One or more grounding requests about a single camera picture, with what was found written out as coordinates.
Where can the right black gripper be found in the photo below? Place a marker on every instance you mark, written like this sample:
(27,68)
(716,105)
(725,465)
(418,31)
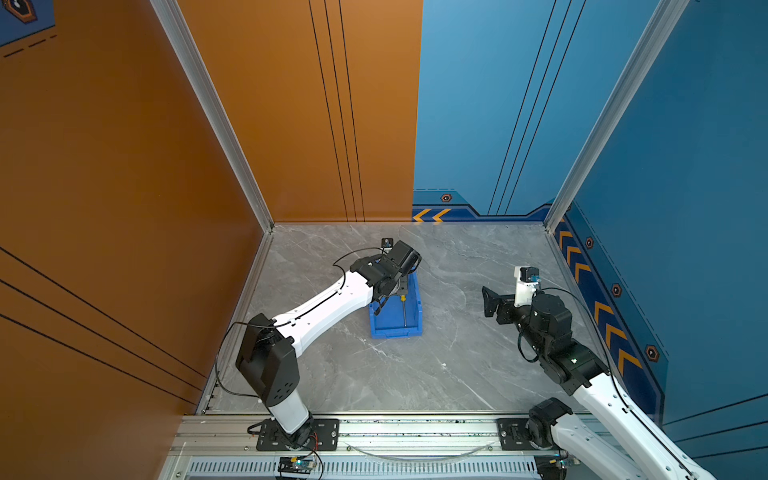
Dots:
(506,305)

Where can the yellow handled screwdriver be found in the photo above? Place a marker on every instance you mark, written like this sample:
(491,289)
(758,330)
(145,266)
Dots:
(404,305)

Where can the blue plastic bin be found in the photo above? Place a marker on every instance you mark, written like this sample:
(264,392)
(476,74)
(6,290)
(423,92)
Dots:
(401,315)

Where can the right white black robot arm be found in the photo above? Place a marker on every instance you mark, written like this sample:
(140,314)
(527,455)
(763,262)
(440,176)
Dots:
(640,449)

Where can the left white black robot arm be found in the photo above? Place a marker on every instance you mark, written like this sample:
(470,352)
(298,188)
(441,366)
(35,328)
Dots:
(271,347)

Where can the right green circuit board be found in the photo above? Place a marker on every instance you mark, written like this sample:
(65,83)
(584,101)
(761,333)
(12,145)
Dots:
(553,467)

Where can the green circuit board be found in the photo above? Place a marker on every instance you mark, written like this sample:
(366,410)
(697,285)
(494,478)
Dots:
(553,467)
(297,467)

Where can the left green circuit board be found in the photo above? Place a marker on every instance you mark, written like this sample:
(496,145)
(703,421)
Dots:
(297,467)

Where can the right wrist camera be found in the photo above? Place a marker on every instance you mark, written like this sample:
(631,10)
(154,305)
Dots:
(527,283)

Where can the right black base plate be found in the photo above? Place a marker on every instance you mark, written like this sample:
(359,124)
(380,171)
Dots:
(514,434)

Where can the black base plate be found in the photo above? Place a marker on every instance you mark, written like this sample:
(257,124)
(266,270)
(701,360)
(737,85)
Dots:
(319,434)
(514,434)

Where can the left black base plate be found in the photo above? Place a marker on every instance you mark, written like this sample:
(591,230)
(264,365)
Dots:
(319,434)

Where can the aluminium front rail frame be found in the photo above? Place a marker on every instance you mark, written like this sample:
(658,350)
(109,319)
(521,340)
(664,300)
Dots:
(370,446)

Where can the right aluminium corner post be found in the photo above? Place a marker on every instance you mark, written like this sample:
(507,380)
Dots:
(652,40)

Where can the aluminium corner post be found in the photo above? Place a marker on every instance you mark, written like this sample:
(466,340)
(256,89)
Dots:
(652,40)
(176,29)

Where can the left aluminium corner post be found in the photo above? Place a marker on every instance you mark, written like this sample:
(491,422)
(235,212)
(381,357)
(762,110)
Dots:
(176,29)

